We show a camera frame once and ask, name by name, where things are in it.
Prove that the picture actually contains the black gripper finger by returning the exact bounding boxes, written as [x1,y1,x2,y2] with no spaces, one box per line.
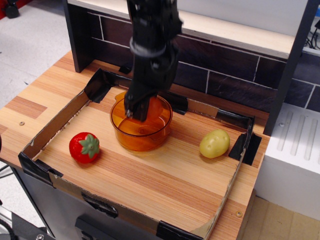
[124,98,135,118]
[134,98,150,122]

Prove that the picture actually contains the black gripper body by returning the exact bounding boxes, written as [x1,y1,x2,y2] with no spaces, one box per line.
[125,44,179,110]

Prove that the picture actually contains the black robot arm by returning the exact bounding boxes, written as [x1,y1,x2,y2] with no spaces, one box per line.
[124,0,183,122]

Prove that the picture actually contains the orange transparent plastic pot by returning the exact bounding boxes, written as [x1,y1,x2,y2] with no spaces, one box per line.
[110,92,173,152]

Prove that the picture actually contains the cardboard fence with black tape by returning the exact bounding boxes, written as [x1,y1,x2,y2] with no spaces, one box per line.
[19,69,255,240]

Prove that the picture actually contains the red toy strawberry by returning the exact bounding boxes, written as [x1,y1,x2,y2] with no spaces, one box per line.
[69,132,100,164]

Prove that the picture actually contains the yellow toy potato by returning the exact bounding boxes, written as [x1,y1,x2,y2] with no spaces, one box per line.
[199,129,230,159]

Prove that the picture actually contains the dark brick backsplash panel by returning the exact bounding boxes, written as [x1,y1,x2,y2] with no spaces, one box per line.
[63,0,320,135]

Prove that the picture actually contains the white toy sink drainboard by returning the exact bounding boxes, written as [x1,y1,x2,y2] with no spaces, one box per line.
[254,103,320,220]

